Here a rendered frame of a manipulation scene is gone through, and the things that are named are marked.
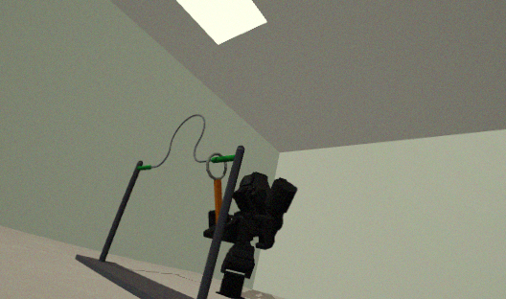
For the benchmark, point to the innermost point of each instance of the orange rod with grey top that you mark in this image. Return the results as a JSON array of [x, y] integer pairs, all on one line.
[[217, 183]]

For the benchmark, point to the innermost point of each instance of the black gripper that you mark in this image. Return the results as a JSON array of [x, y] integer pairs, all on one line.
[[242, 227]]

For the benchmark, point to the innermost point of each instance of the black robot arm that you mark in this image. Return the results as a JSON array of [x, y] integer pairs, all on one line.
[[254, 195]]

